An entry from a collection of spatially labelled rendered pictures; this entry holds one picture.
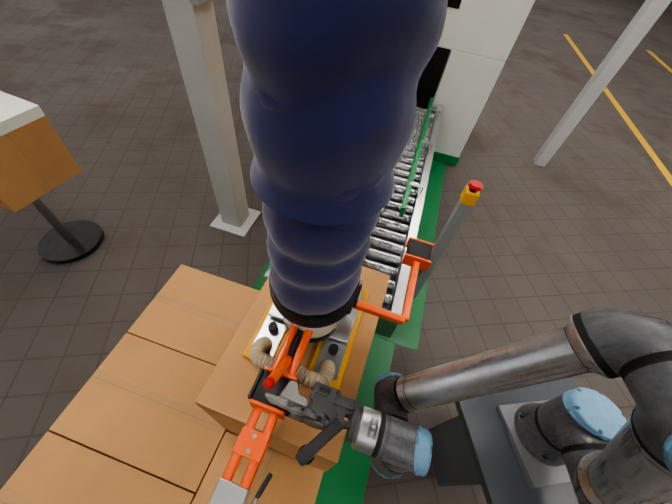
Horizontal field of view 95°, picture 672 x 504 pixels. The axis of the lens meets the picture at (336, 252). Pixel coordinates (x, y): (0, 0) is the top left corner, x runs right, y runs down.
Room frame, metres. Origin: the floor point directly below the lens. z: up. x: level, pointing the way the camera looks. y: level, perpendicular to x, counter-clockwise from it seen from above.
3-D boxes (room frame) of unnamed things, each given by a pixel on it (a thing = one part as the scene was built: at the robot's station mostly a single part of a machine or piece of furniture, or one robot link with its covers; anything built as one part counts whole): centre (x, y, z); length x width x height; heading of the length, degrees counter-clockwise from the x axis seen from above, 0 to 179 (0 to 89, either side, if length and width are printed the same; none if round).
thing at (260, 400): (0.17, 0.09, 1.14); 0.10 x 0.08 x 0.06; 79
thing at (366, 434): (0.13, -0.13, 1.15); 0.09 x 0.05 x 0.10; 169
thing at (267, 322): (0.44, 0.13, 1.04); 0.34 x 0.10 x 0.05; 169
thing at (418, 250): (0.66, -0.27, 1.14); 0.09 x 0.08 x 0.05; 79
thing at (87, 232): (1.20, 1.91, 0.31); 0.40 x 0.40 x 0.62
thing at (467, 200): (1.24, -0.61, 0.50); 0.07 x 0.07 x 1.00; 80
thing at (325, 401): (0.15, -0.05, 1.14); 0.12 x 0.09 x 0.08; 79
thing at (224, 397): (0.40, 0.05, 0.81); 0.60 x 0.40 x 0.40; 168
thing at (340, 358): (0.40, -0.05, 1.04); 0.34 x 0.10 x 0.05; 169
